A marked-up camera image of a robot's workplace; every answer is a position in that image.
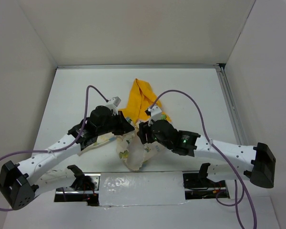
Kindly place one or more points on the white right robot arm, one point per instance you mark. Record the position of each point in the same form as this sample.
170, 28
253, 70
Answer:
253, 163

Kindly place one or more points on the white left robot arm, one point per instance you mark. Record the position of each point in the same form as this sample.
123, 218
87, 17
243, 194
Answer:
22, 182

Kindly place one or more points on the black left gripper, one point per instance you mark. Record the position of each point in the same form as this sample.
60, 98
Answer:
123, 126

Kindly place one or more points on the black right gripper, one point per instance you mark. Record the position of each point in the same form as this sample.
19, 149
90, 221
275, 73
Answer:
143, 129

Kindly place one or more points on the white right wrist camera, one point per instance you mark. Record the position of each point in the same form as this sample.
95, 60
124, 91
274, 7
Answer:
155, 114

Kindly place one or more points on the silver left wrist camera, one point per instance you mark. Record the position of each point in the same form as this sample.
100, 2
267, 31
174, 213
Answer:
113, 104

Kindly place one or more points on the white taped front panel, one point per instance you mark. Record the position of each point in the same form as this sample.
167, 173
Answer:
141, 189

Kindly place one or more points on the yellow and white kids jacket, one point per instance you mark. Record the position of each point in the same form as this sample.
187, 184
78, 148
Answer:
129, 148

